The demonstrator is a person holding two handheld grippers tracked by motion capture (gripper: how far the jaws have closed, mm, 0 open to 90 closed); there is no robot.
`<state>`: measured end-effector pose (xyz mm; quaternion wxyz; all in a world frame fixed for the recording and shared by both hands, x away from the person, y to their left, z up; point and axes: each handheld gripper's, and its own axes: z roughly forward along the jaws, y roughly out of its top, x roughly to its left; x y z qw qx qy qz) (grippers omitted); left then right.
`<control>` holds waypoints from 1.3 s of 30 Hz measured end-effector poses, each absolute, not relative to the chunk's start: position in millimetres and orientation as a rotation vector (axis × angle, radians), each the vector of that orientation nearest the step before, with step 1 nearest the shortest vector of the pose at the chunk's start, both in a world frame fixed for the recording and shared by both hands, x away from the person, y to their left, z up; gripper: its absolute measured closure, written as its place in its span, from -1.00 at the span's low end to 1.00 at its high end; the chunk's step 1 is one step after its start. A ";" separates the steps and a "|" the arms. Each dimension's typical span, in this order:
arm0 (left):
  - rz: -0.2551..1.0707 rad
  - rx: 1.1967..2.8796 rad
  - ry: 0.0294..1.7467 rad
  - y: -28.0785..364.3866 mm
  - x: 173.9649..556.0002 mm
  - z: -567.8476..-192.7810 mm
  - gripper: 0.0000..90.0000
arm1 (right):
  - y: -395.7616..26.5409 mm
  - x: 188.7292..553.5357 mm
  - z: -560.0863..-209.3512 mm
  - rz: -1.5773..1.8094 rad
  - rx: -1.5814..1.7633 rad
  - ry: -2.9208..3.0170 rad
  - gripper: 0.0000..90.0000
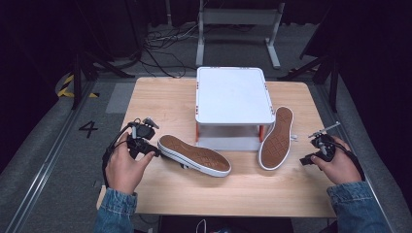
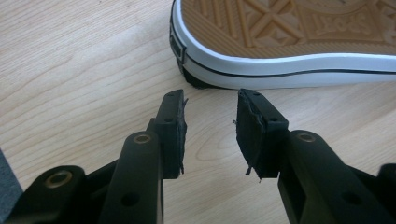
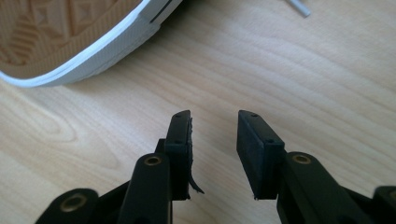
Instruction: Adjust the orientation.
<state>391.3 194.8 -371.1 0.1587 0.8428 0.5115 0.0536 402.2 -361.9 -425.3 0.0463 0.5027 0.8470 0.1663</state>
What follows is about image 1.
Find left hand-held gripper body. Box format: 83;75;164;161
126;116;160;159

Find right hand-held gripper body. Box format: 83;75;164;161
307;120;341;162

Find white sneaker with brown sole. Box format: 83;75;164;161
257;106;298;172
156;134;233;179

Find white shoe rack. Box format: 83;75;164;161
194;66;277;152

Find person's right hand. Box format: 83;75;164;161
310;135;362;185

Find person's left hand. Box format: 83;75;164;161
104;132;156;195

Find black tripod stand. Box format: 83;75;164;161
277;52;342;114
71;48;136;111

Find yellow black floor tape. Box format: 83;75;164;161
56;74;100;99

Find grey metal stand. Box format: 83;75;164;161
195;0;287;70

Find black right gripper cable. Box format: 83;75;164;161
329;140;367;183

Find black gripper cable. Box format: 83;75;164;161
329;140;367;183
101;121;137;189

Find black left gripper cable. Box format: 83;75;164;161
101;121;137;189

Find white cable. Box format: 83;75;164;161
195;218;209;233

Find black floor cables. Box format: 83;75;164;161
139;22;200;80

